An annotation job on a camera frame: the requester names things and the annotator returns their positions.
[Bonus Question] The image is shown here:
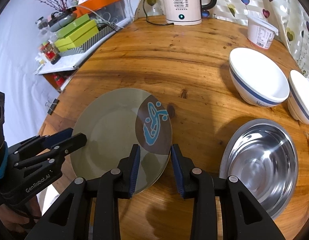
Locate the grey plate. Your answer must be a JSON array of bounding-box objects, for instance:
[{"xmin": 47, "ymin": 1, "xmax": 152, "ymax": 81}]
[{"xmin": 71, "ymin": 88, "xmax": 172, "ymax": 193}]

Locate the stainless steel bowl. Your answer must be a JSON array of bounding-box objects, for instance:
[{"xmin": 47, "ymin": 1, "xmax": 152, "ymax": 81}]
[{"xmin": 219, "ymin": 119, "xmax": 299, "ymax": 219}]

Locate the small white bowl blue stripe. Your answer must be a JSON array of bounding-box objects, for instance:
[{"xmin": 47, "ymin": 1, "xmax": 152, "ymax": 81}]
[{"xmin": 287, "ymin": 70, "xmax": 309, "ymax": 125}]

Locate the large white bowl blue stripe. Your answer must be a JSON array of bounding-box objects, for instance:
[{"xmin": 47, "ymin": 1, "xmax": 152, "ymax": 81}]
[{"xmin": 229, "ymin": 48, "xmax": 290, "ymax": 107}]

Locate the person's left hand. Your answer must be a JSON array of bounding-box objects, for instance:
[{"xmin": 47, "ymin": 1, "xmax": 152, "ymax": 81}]
[{"xmin": 0, "ymin": 196, "xmax": 42, "ymax": 232}]

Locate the black binder clip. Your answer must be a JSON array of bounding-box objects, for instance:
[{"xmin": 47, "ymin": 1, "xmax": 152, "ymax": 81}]
[{"xmin": 45, "ymin": 99, "xmax": 59, "ymax": 115}]

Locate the white side shelf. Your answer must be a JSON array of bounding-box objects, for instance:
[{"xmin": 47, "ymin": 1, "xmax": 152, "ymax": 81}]
[{"xmin": 35, "ymin": 19, "xmax": 129, "ymax": 92}]

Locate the red label jar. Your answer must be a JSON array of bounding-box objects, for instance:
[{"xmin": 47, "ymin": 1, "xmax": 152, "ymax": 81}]
[{"xmin": 42, "ymin": 41, "xmax": 61, "ymax": 64}]

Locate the lime green gift box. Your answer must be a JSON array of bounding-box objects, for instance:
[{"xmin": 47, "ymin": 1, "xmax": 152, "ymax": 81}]
[{"xmin": 54, "ymin": 20, "xmax": 99, "ymax": 52}]

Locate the dark green gift box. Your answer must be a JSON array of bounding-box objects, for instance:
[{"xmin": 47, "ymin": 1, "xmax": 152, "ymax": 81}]
[{"xmin": 56, "ymin": 14, "xmax": 91, "ymax": 39}]

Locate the grey glasses case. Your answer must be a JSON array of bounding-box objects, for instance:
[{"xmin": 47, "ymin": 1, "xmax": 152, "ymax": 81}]
[{"xmin": 48, "ymin": 12, "xmax": 77, "ymax": 33}]

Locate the chevron pattern tray box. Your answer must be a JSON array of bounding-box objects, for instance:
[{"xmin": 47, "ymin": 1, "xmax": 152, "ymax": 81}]
[{"xmin": 59, "ymin": 23, "xmax": 119, "ymax": 57}]

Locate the orange lid storage box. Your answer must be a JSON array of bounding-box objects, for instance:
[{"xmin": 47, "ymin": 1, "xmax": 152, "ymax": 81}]
[{"xmin": 75, "ymin": 0, "xmax": 126, "ymax": 24}]

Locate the white plastic tub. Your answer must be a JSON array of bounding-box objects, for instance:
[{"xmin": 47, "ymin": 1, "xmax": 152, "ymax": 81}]
[{"xmin": 247, "ymin": 15, "xmax": 279, "ymax": 49}]

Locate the white electric kettle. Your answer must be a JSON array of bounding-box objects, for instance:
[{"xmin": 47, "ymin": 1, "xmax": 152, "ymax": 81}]
[{"xmin": 163, "ymin": 0, "xmax": 217, "ymax": 25}]

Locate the heart pattern curtain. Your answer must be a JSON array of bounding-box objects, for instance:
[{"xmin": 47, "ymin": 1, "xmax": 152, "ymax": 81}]
[{"xmin": 136, "ymin": 0, "xmax": 309, "ymax": 79}]

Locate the black kettle power cord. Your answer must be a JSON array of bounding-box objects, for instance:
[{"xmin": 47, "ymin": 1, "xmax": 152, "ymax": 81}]
[{"xmin": 142, "ymin": 0, "xmax": 175, "ymax": 27}]

